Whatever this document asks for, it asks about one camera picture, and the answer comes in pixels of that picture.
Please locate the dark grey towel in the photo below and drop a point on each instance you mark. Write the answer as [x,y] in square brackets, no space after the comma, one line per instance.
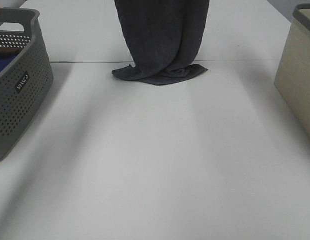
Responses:
[163,38]

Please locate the grey perforated plastic basket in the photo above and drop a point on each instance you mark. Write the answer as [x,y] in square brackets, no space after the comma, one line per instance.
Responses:
[25,82]

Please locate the beige fabric storage bin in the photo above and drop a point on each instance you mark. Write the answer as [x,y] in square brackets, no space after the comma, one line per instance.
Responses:
[293,75]

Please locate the blue cloth in basket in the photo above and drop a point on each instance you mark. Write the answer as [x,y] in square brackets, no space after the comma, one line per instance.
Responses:
[5,60]

